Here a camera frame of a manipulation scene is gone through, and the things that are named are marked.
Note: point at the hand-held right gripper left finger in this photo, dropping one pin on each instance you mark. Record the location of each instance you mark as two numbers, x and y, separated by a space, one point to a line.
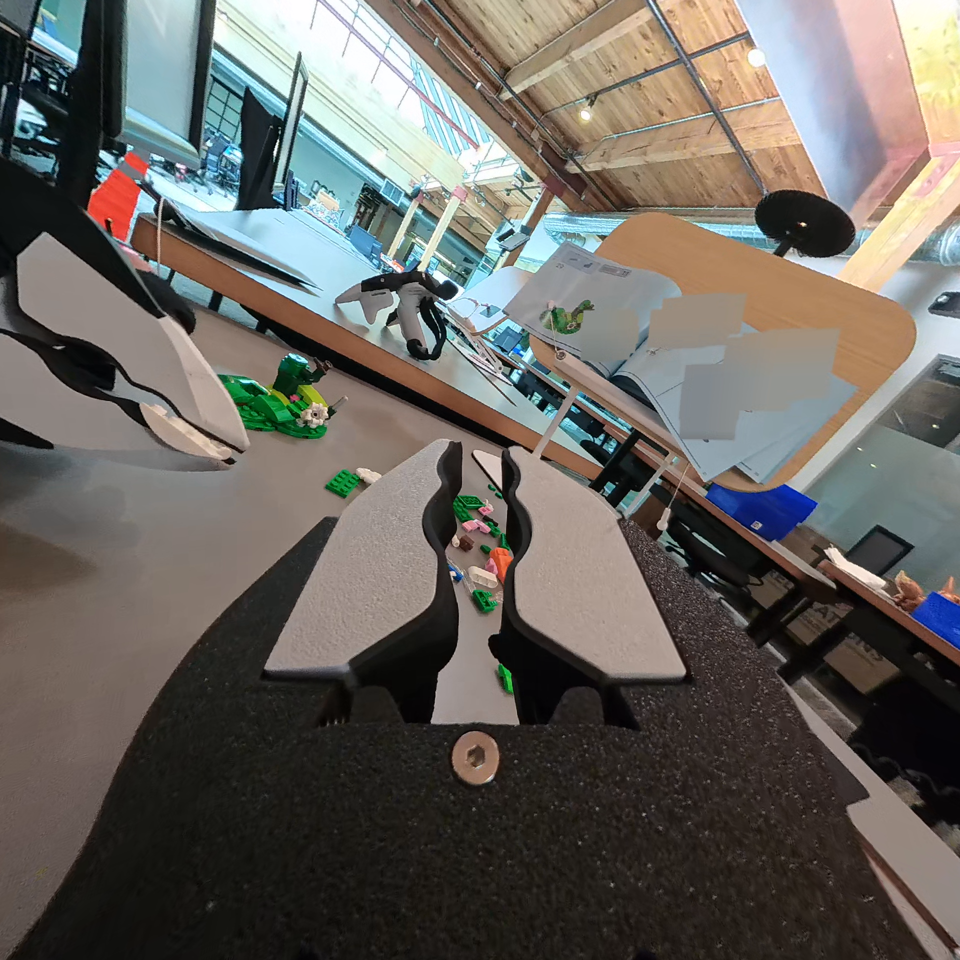
360 585

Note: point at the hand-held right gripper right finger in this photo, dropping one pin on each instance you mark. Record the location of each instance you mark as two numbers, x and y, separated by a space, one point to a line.
585 592

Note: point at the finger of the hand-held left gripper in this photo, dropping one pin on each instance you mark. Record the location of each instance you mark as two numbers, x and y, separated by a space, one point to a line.
67 420
90 300

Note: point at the white half-round lego plate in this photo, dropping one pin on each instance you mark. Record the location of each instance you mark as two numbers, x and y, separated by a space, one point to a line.
180 435

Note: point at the scattered green pink lego pieces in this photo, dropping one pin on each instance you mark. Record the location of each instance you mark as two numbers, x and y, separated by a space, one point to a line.
484 574

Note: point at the green studded lego plate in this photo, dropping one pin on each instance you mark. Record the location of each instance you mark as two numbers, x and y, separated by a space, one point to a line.
343 483

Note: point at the small white lego piece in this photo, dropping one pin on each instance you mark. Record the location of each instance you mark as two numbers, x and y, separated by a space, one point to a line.
368 474

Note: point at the pale flat lego plate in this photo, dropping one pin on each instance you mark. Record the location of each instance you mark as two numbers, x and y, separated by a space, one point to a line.
489 465

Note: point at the green lego plant model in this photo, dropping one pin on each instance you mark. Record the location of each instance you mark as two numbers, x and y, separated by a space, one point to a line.
274 405

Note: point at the lego instruction booklet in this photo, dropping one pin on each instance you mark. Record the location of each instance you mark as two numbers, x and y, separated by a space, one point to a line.
600 300

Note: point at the orange red chair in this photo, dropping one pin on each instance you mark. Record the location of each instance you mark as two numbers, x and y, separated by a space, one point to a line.
116 199

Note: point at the dark flat board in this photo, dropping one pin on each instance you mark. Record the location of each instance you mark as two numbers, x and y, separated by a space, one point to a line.
240 251

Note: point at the computer monitor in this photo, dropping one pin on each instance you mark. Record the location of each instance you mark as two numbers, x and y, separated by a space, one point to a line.
289 135
161 75

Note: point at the blue storage bin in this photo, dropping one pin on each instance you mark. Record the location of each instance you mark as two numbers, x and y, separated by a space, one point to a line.
941 619
761 510

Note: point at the grey desk with wooden edge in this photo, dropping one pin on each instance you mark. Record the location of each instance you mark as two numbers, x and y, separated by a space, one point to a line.
420 375

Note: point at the spare hand-held gripper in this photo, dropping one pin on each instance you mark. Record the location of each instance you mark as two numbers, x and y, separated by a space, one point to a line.
409 296

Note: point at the brown toy figure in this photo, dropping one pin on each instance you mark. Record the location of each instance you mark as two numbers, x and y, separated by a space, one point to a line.
909 591

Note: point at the black round stand knob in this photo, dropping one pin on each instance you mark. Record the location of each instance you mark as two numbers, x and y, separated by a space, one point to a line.
804 217

